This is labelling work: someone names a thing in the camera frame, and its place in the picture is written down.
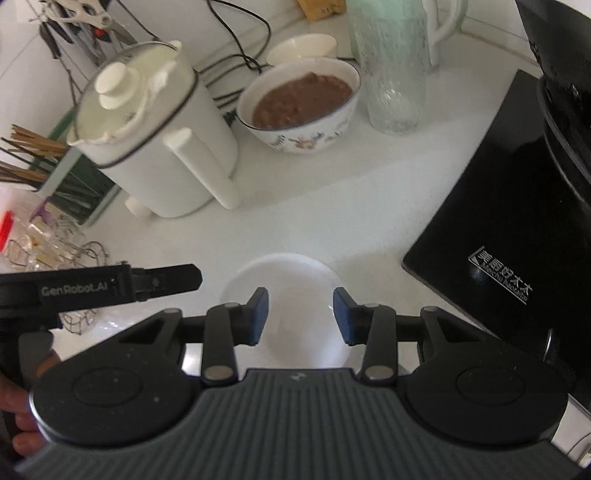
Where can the patterned bowl of brown food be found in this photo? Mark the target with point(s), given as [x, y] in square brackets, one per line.
[300, 106]

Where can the bundle of chopsticks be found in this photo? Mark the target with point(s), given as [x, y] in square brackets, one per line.
[27, 152]

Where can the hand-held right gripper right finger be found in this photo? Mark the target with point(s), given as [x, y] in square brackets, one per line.
[344, 318]

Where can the chopstick holder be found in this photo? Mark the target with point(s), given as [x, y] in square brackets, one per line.
[78, 189]

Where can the kitchen scissors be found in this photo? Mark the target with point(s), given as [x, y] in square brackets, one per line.
[92, 23]

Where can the red-lid plastic jar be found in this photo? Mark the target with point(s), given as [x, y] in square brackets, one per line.
[6, 230]

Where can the black cooking pot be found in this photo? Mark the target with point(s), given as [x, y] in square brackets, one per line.
[565, 101]

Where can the white jug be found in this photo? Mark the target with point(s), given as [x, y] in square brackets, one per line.
[445, 27]

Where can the textured green glass bottle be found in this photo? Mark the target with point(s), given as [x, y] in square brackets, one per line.
[392, 64]

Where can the brown packet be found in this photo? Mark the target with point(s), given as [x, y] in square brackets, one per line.
[318, 8]

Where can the small white dish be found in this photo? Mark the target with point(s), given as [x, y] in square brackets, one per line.
[281, 295]

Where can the person's left hand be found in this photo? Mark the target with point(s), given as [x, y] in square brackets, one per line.
[25, 427]

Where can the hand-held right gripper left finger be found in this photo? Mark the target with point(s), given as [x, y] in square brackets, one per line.
[258, 318]

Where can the white electric kettle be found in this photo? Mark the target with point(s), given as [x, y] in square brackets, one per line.
[157, 138]

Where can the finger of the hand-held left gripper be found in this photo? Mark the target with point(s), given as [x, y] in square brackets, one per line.
[171, 280]

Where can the black induction cooktop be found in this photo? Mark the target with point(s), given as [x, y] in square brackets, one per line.
[503, 221]

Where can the small white bowl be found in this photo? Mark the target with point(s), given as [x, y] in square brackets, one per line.
[302, 48]

